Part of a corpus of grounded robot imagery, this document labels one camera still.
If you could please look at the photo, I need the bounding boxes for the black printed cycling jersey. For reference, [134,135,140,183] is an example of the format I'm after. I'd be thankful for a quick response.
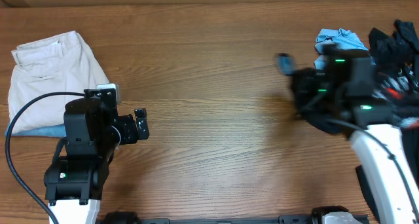
[294,19,419,223]

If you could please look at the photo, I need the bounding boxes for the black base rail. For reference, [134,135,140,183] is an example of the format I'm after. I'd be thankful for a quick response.
[96,206,370,224]

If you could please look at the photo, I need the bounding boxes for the folded blue jeans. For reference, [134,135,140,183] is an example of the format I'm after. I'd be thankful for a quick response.
[12,124,66,138]

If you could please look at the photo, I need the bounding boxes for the folded beige trousers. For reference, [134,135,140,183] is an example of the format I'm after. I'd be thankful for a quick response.
[8,31,109,133]

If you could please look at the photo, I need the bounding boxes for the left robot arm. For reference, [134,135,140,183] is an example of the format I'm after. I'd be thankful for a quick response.
[44,88,149,223]

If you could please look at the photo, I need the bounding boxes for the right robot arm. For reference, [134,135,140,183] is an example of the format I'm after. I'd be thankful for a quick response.
[277,48,418,223]

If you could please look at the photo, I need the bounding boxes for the light blue shirt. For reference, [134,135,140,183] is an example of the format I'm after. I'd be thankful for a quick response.
[314,28,367,70]

